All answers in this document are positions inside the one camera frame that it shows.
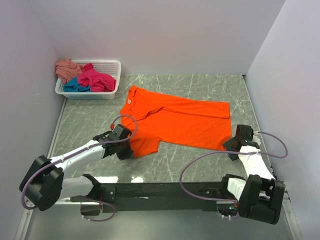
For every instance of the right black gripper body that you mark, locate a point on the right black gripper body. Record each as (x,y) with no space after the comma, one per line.
(229,143)

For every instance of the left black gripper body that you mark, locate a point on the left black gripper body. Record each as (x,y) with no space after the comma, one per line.
(124,150)

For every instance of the orange t shirt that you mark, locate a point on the orange t shirt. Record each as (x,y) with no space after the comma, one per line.
(176,120)

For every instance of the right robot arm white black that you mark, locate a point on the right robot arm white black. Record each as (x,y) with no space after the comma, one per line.
(260,196)

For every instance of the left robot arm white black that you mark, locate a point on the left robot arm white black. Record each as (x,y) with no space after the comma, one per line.
(86,184)

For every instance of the black base beam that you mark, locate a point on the black base beam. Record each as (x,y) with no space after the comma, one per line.
(169,196)

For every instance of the magenta t shirt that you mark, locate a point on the magenta t shirt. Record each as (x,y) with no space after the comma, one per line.
(97,81)

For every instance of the blue t shirt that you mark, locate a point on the blue t shirt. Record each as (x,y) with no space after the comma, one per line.
(73,86)

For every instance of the white plastic laundry basket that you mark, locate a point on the white plastic laundry basket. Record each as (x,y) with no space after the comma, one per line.
(110,67)

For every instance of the salmon pink t shirt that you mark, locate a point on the salmon pink t shirt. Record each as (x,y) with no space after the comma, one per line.
(67,70)

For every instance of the aluminium frame rail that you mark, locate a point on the aluminium frame rail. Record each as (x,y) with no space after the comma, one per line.
(34,194)

